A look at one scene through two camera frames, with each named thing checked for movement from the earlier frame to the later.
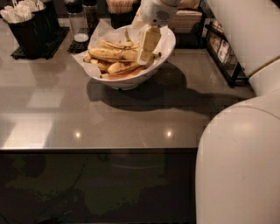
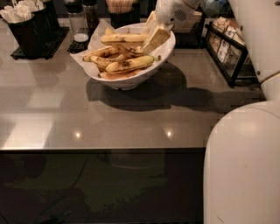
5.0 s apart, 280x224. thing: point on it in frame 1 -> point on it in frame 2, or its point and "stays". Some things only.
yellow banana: [121, 45] -> [101, 62]
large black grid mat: [59, 37] stays
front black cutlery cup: [26, 30] stays
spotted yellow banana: [114, 53] -> [125, 38]
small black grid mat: [79, 46] stays
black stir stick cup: [122, 11] stays
